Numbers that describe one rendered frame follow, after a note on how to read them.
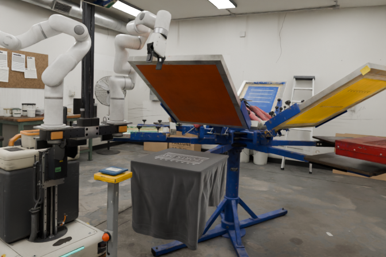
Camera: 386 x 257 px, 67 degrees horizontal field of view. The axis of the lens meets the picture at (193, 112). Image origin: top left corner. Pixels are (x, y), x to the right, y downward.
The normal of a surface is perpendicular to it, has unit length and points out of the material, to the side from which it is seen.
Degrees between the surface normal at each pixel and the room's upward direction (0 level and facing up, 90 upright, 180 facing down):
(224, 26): 90
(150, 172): 91
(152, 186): 92
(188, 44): 90
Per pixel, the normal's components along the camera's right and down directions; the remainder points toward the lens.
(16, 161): 0.81, 0.07
